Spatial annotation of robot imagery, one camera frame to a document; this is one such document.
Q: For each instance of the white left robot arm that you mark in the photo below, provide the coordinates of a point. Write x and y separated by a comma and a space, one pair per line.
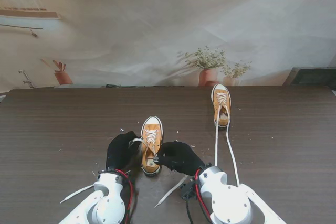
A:
107, 208

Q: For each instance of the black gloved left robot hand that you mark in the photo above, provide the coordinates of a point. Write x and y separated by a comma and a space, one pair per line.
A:
120, 153

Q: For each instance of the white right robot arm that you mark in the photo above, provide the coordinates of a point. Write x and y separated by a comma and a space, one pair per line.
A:
228, 200

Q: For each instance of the black right wrist box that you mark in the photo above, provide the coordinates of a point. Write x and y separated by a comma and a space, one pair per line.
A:
187, 191

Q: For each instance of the printed kitchen backdrop cloth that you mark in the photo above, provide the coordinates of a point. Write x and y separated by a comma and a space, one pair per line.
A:
157, 24

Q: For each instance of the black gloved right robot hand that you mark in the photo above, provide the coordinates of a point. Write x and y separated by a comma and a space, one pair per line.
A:
181, 158

